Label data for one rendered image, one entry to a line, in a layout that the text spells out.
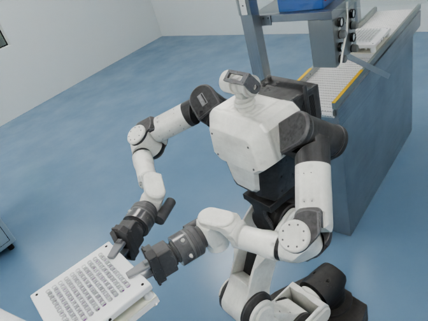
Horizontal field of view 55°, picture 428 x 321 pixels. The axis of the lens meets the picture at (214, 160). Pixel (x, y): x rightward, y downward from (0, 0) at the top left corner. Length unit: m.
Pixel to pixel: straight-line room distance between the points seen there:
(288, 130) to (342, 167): 1.17
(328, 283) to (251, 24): 1.15
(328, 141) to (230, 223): 0.33
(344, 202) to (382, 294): 0.50
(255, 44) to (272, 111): 0.71
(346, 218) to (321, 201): 1.46
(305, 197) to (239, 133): 0.28
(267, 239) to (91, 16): 6.03
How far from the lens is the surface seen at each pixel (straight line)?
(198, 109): 1.35
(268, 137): 1.12
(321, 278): 1.89
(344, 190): 2.32
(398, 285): 2.33
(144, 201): 1.30
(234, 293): 1.52
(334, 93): 2.05
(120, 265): 1.15
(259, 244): 1.04
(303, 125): 1.05
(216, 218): 1.10
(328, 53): 1.77
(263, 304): 1.49
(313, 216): 0.99
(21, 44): 6.26
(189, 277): 2.54
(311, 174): 1.02
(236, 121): 1.18
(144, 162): 1.41
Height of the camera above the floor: 1.82
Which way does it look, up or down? 32 degrees down
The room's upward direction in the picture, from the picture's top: 17 degrees counter-clockwise
